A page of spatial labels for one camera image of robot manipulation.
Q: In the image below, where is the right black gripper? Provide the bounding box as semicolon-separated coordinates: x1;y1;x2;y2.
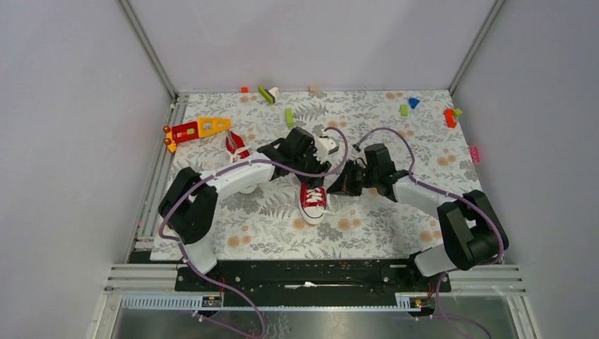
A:
326;160;379;197

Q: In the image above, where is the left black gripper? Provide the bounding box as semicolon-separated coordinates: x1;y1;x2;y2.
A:
292;145;331;189

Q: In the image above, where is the red sneaker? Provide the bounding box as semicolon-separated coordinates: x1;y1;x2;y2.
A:
225;130;250;163
299;183;335;225

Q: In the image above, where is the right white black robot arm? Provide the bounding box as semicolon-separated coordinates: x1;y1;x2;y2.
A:
327;143;509;291

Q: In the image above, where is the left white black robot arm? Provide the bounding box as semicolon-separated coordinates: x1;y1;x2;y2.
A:
158;127;339;290

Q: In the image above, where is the green block near centre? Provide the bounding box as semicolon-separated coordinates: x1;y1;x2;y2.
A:
285;108;295;129

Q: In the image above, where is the floral patterned mat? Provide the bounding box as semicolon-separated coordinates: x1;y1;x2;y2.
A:
183;90;480;260

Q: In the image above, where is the green purple white block stack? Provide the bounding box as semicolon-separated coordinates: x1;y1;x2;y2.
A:
258;86;279;105

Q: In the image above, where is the blue triangular block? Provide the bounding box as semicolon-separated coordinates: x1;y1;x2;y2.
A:
408;97;420;109

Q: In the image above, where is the orange block right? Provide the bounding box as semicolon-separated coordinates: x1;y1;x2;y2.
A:
444;109;457;129

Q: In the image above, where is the pink block at edge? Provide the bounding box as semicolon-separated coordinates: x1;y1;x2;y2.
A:
469;146;480;164

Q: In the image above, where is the red yellow toy block assembly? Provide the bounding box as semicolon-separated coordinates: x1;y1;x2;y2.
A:
162;117;232;153

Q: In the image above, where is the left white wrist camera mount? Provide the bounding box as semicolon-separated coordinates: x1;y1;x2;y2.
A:
314;136;339;159

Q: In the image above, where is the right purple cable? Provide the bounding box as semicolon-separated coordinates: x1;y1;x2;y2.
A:
353;127;509;339

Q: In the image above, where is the purple cable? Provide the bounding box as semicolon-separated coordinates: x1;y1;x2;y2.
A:
158;126;350;339
353;127;509;339

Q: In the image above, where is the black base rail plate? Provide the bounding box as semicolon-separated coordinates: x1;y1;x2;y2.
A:
129;250;504;310

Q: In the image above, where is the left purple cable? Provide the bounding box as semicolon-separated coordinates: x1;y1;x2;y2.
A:
158;126;350;339

